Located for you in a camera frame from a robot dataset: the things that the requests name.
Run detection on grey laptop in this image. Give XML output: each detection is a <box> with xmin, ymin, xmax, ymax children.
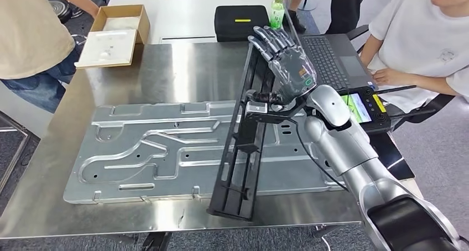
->
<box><xmin>282</xmin><ymin>7</ymin><xmax>378</xmax><ymax>92</ymax></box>

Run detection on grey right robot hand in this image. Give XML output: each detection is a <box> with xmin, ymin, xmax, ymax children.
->
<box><xmin>246</xmin><ymin>25</ymin><xmax>319</xmax><ymax>107</ymax></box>

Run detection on stainless steel workbench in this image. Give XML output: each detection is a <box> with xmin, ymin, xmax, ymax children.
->
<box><xmin>0</xmin><ymin>33</ymin><xmax>424</xmax><ymax>241</ymax></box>

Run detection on person's left hand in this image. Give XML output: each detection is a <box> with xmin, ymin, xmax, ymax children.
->
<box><xmin>372</xmin><ymin>67</ymin><xmax>404</xmax><ymax>87</ymax></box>

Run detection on green bottle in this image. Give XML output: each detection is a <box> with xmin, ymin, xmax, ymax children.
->
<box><xmin>270</xmin><ymin>0</ymin><xmax>286</xmax><ymax>31</ymax></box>

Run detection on white power cord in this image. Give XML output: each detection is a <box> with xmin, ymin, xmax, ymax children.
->
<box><xmin>315</xmin><ymin>225</ymin><xmax>332</xmax><ymax>251</ymax></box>

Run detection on black zip case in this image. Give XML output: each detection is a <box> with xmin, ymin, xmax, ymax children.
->
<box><xmin>214</xmin><ymin>4</ymin><xmax>271</xmax><ymax>43</ymax></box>

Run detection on black camera cable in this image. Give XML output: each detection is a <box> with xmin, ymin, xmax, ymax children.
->
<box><xmin>289</xmin><ymin>119</ymin><xmax>349</xmax><ymax>191</ymax></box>

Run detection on black office chair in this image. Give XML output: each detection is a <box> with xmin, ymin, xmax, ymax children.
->
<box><xmin>346</xmin><ymin>24</ymin><xmax>455</xmax><ymax>131</ymax></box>

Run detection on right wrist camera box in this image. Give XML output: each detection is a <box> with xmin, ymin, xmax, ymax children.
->
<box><xmin>245</xmin><ymin>102</ymin><xmax>268</xmax><ymax>114</ymax></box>

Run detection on black camera bracket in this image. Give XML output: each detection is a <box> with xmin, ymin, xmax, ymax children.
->
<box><xmin>244</xmin><ymin>95</ymin><xmax>309</xmax><ymax>125</ymax></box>

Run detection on open cardboard box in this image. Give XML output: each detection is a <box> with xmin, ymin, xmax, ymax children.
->
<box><xmin>74</xmin><ymin>4</ymin><xmax>151</xmax><ymax>70</ymax></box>

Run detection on white table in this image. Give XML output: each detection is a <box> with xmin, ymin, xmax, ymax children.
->
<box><xmin>107</xmin><ymin>0</ymin><xmax>285</xmax><ymax>45</ymax></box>
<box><xmin>0</xmin><ymin>82</ymin><xmax>56</xmax><ymax>138</ymax></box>

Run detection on person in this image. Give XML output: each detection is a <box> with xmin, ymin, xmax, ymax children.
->
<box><xmin>359</xmin><ymin>0</ymin><xmax>469</xmax><ymax>114</ymax></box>
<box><xmin>274</xmin><ymin>0</ymin><xmax>373</xmax><ymax>36</ymax></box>
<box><xmin>0</xmin><ymin>0</ymin><xmax>100</xmax><ymax>114</ymax></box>

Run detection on long black plastic part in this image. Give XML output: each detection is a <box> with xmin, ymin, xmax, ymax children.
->
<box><xmin>207</xmin><ymin>40</ymin><xmax>290</xmax><ymax>222</ymax></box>

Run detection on black remote controller with screen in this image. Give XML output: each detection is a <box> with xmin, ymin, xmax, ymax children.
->
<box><xmin>338</xmin><ymin>84</ymin><xmax>437</xmax><ymax>135</ymax></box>

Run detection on stamped sheet metal panel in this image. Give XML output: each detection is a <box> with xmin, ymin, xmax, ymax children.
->
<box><xmin>62</xmin><ymin>100</ymin><xmax>349</xmax><ymax>205</ymax></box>

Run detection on black smartphone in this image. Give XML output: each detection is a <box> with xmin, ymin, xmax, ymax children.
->
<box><xmin>368</xmin><ymin>132</ymin><xmax>416</xmax><ymax>181</ymax></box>

